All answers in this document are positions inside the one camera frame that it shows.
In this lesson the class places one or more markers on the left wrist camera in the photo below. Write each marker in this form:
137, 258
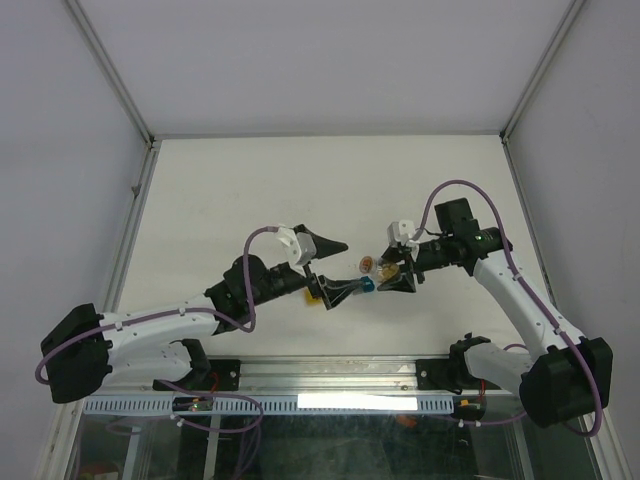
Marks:
298, 244

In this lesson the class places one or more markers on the weekly pill organizer strip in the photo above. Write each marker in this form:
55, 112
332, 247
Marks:
368, 286

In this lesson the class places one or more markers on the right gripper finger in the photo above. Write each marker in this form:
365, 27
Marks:
395, 252
401, 281

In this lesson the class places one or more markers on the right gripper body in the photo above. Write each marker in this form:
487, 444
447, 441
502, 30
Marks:
426, 259

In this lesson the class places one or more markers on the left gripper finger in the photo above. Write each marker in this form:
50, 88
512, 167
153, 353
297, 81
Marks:
334, 292
322, 247

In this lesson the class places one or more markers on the clear pill bottle yellow pills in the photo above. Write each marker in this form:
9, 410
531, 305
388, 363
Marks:
384, 270

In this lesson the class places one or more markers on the slotted white cable duct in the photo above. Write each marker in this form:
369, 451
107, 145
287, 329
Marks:
301, 404

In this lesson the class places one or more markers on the orange bottle cap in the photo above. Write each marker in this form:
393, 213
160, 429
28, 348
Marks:
366, 264

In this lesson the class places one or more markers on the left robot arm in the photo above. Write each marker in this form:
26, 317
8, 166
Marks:
162, 348

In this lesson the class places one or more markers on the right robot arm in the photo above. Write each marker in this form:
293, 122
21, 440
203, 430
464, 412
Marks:
560, 375

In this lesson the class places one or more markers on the aluminium mounting rail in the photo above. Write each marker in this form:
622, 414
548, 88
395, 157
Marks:
290, 375

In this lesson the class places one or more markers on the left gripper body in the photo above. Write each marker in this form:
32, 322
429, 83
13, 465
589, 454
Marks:
296, 277

